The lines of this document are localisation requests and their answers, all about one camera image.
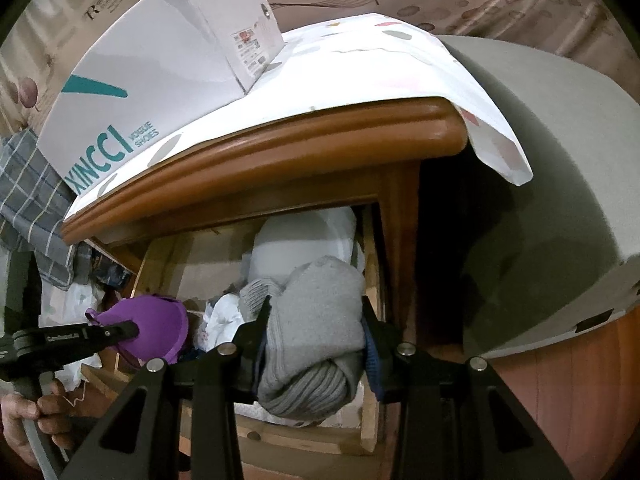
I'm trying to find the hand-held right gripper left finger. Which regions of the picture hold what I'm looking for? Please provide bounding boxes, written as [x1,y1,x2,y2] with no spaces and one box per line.
[60,296,273,480]

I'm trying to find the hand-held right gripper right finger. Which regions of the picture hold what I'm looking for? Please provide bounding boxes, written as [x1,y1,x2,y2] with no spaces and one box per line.
[360,296,573,480]

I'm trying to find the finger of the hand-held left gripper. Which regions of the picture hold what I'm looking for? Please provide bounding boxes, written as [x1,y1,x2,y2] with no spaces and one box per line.
[82,321,142,350]

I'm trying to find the white floral underwear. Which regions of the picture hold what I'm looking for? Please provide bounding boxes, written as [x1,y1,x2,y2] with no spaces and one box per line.
[192,292,251,356]

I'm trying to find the purple bra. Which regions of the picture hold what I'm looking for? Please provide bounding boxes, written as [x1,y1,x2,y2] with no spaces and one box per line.
[84,294,190,366]

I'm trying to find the grey knit garment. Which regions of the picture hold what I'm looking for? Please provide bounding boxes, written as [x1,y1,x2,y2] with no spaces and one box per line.
[239,255,368,418]

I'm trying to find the wooden drawer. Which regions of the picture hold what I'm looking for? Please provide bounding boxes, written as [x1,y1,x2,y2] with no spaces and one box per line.
[80,205,386,456]

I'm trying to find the white garment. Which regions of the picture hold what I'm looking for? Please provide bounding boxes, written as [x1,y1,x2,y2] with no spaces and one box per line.
[247,205,366,291]

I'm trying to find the white cardboard shoe box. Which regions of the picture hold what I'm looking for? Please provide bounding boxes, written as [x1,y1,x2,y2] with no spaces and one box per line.
[36,0,285,192]

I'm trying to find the person's left hand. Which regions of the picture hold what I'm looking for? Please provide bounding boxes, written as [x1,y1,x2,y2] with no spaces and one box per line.
[0,380,67,468]

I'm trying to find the white plastic sheet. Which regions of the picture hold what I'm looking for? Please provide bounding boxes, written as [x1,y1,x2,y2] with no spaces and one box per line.
[40,280,111,391]

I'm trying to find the dark blue patterned bag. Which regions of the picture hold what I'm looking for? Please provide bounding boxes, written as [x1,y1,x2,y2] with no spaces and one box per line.
[75,245,138,291]

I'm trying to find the grey plaid cloth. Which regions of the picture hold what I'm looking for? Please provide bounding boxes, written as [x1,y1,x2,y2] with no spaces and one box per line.
[0,127,93,291]

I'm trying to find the brown wooden nightstand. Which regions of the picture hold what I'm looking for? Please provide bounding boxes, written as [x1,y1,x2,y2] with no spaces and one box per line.
[60,96,471,361]

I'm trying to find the grey mattress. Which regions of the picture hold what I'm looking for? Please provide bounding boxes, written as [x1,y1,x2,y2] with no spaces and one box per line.
[435,35,640,361]

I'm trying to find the white spotted cloth cover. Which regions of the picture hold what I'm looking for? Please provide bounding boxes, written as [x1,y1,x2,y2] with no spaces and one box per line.
[62,12,535,223]

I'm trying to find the wooden bed frame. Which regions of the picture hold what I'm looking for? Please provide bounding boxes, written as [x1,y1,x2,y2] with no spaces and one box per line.
[492,310,640,480]

